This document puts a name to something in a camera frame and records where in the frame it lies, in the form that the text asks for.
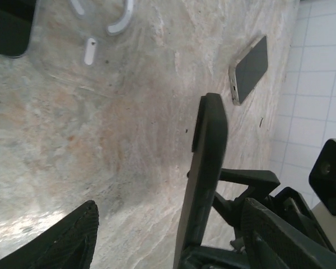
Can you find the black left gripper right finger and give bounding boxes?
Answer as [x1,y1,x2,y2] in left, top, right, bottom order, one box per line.
[240,197,336,269]

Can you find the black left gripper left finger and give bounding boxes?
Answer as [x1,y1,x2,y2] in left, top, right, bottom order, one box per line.
[0,200,100,269]

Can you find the black phone case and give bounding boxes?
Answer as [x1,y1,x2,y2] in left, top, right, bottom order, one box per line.
[173,92,230,269]

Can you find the silver smartphone dark screen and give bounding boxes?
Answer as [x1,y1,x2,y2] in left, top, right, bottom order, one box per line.
[228,34,269,106]

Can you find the clear phone case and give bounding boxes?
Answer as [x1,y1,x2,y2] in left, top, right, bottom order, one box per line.
[25,0,136,68]

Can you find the black smartphone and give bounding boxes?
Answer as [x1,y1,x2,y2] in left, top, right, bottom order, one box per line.
[0,0,36,59]

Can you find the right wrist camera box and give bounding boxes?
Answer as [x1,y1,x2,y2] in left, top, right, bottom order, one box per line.
[309,138,336,217]

